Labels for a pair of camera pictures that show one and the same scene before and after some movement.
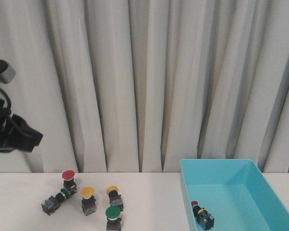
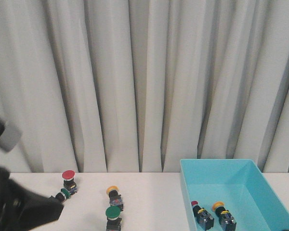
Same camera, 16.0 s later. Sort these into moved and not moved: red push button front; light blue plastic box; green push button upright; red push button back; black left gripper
Moved: black left gripper
Not moved: red push button back; green push button upright; red push button front; light blue plastic box
